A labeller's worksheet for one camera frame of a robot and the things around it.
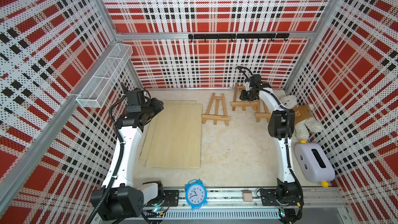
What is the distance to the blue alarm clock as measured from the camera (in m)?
0.72

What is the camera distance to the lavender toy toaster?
0.75 metres

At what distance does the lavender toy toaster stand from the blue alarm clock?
1.75ft
